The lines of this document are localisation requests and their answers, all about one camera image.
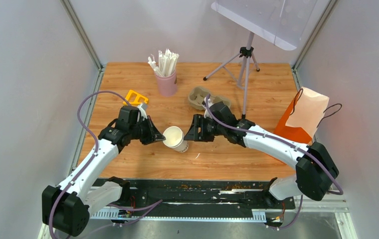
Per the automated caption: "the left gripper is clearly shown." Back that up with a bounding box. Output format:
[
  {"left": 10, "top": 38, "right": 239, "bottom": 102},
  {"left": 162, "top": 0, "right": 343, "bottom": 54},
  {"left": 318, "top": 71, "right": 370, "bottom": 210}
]
[{"left": 130, "top": 116, "right": 166, "bottom": 145}]

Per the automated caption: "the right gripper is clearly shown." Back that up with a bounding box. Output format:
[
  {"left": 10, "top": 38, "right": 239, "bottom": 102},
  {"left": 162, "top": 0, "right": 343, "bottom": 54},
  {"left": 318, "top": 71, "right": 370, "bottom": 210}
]
[{"left": 184, "top": 115, "right": 225, "bottom": 142}]

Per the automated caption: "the white paper cup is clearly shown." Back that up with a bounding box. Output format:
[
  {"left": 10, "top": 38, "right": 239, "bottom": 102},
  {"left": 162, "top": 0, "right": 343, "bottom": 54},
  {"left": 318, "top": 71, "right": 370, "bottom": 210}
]
[{"left": 163, "top": 126, "right": 189, "bottom": 153}]

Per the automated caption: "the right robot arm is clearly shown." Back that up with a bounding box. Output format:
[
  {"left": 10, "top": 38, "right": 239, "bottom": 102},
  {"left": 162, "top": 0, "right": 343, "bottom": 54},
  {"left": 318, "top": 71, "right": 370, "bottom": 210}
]
[{"left": 184, "top": 102, "right": 339, "bottom": 208}]

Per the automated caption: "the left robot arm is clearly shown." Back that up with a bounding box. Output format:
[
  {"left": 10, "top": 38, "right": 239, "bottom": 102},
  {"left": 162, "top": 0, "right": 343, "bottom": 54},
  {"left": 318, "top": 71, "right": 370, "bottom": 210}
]
[{"left": 42, "top": 103, "right": 165, "bottom": 237}]

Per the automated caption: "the pulp cup carrier tray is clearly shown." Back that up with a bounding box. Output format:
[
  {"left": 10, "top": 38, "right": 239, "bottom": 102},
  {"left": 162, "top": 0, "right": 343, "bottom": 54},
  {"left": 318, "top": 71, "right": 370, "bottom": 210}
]
[{"left": 188, "top": 86, "right": 231, "bottom": 111}]

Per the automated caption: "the yellow triangular plastic piece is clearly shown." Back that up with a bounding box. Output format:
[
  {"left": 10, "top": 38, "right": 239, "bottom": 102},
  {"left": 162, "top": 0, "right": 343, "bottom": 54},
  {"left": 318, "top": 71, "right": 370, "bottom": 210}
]
[{"left": 123, "top": 90, "right": 149, "bottom": 106}]

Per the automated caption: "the pink straw holder cup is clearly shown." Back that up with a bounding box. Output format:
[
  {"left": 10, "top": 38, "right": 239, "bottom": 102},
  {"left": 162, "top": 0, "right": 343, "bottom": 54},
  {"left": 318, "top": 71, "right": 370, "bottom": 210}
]
[{"left": 155, "top": 71, "right": 178, "bottom": 97}]

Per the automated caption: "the wrapped straws bundle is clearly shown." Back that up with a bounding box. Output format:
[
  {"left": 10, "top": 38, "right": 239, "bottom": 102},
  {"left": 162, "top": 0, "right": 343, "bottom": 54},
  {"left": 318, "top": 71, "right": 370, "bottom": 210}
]
[{"left": 148, "top": 49, "right": 180, "bottom": 77}]

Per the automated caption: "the grey tripod stand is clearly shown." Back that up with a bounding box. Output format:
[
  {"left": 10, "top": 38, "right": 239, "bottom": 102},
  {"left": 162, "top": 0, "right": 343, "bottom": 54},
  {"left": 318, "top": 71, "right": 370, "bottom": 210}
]
[{"left": 203, "top": 31, "right": 261, "bottom": 119}]

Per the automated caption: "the orange paper bag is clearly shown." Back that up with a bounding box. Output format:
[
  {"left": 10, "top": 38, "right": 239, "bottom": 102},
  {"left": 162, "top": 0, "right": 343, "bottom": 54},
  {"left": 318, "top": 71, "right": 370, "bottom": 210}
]
[{"left": 273, "top": 87, "right": 331, "bottom": 144}]

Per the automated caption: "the white board on tripod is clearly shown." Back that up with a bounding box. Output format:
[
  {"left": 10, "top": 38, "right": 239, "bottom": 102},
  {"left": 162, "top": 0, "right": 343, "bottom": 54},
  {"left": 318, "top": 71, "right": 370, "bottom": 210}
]
[{"left": 211, "top": 0, "right": 316, "bottom": 51}]

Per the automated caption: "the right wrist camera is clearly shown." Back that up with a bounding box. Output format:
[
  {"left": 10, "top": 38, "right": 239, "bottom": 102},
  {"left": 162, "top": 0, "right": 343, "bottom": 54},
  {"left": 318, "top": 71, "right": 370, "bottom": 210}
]
[{"left": 204, "top": 107, "right": 211, "bottom": 119}]

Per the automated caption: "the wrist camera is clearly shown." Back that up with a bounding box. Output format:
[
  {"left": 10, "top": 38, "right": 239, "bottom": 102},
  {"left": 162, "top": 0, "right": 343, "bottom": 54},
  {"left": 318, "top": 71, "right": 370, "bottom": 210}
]
[
  {"left": 204, "top": 107, "right": 211, "bottom": 119},
  {"left": 137, "top": 102, "right": 148, "bottom": 120}
]

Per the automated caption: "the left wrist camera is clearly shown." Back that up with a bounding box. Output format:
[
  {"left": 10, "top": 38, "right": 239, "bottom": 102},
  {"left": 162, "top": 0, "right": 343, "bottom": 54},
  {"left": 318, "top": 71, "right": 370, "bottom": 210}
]
[{"left": 137, "top": 102, "right": 148, "bottom": 120}]

